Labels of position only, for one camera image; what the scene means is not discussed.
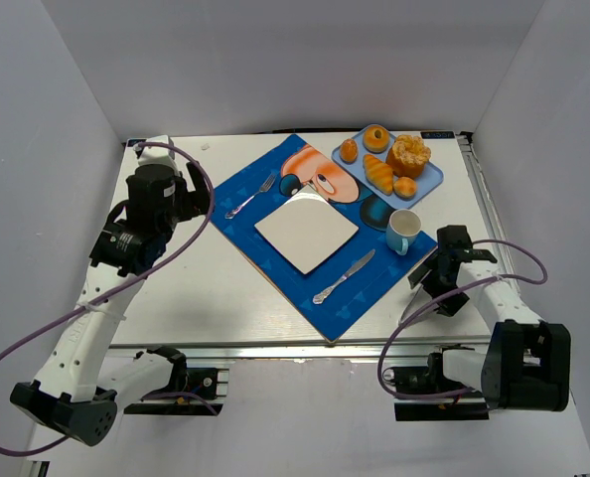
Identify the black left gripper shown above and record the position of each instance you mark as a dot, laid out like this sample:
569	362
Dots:
187	194

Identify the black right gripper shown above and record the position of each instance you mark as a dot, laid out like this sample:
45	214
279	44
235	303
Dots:
434	277

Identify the metal serving tongs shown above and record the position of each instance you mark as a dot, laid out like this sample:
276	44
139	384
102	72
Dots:
418	300

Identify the small round bun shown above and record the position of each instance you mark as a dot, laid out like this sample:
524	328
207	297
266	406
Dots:
405	188
349	151

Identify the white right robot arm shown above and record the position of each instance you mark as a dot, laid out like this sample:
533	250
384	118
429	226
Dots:
527	363

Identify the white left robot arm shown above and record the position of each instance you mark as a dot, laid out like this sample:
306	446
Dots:
69	395

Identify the large flower-shaped bread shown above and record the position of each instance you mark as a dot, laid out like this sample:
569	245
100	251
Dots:
408	156

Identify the silver fork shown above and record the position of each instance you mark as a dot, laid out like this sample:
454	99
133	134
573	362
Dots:
265	186

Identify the blue and white cup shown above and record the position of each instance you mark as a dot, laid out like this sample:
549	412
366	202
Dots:
402	229

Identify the blue cartoon placemat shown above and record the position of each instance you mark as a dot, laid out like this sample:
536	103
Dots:
298	164

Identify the white square plate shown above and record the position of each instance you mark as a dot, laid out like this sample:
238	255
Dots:
306	230

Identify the silver table knife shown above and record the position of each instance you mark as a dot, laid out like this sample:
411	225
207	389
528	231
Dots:
320	297

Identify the croissant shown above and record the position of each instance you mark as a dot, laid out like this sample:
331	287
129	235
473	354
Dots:
379	174

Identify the light blue tray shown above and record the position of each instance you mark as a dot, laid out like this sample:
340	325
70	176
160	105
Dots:
426	182

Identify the glazed donut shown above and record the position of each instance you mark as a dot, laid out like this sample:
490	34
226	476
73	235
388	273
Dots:
376	139

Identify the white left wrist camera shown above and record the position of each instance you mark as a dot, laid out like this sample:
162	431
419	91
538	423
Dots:
155	155

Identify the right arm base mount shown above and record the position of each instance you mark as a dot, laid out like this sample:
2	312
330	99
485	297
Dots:
415	370

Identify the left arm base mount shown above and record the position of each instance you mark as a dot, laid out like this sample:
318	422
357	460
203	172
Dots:
193	391

